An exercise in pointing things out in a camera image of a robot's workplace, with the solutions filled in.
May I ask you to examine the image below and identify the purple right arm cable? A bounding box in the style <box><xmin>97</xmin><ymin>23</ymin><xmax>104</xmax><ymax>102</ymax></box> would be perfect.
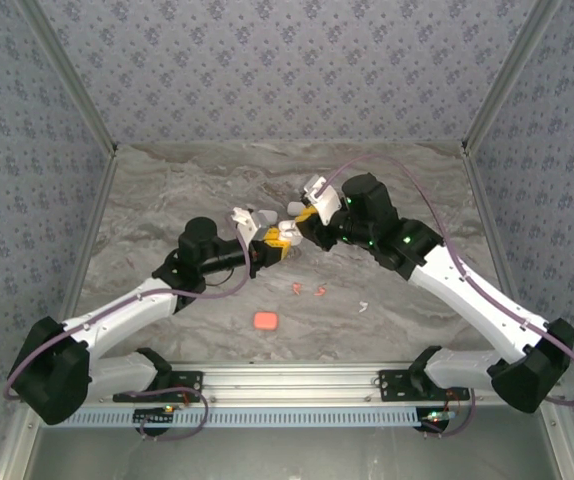
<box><xmin>319</xmin><ymin>153</ymin><xmax>574</xmax><ymax>404</ymax></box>

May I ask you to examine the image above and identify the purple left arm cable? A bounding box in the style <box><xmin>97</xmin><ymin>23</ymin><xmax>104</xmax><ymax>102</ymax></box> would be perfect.
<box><xmin>2</xmin><ymin>227</ymin><xmax>256</xmax><ymax>401</ymax></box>

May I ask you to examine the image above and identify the aluminium frame post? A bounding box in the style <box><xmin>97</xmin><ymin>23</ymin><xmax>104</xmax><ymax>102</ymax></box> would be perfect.
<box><xmin>16</xmin><ymin>0</ymin><xmax>119</xmax><ymax>157</ymax></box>
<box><xmin>459</xmin><ymin>0</ymin><xmax>566</xmax><ymax>157</ymax></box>

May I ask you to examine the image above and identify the small black control board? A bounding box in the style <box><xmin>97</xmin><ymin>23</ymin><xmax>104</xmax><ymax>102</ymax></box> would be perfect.
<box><xmin>419</xmin><ymin>407</ymin><xmax>452</xmax><ymax>435</ymax></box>
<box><xmin>133</xmin><ymin>407</ymin><xmax>177</xmax><ymax>437</ymax></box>

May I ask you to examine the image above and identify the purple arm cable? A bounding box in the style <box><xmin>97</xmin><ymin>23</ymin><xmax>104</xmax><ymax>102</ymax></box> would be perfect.
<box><xmin>319</xmin><ymin>153</ymin><xmax>574</xmax><ymax>404</ymax></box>
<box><xmin>2</xmin><ymin>227</ymin><xmax>256</xmax><ymax>401</ymax></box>

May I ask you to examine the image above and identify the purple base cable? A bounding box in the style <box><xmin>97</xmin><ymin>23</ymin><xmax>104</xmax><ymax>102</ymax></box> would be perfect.
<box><xmin>421</xmin><ymin>389</ymin><xmax>477</xmax><ymax>437</ymax></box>
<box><xmin>136</xmin><ymin>387</ymin><xmax>209</xmax><ymax>442</ymax></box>

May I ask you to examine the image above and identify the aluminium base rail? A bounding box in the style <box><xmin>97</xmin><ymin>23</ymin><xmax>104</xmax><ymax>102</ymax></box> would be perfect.
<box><xmin>99</xmin><ymin>360</ymin><xmax>473</xmax><ymax>404</ymax></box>

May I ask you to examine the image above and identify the aluminium side rail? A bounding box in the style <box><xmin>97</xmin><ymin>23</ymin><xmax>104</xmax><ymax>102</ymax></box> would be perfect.
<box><xmin>461</xmin><ymin>149</ymin><xmax>574</xmax><ymax>480</ymax></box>
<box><xmin>0</xmin><ymin>149</ymin><xmax>119</xmax><ymax>480</ymax></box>

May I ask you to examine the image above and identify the slotted light blue cable tray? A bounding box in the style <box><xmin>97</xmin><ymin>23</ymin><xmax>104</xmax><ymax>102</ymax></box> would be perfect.
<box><xmin>40</xmin><ymin>405</ymin><xmax>424</xmax><ymax>429</ymax></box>

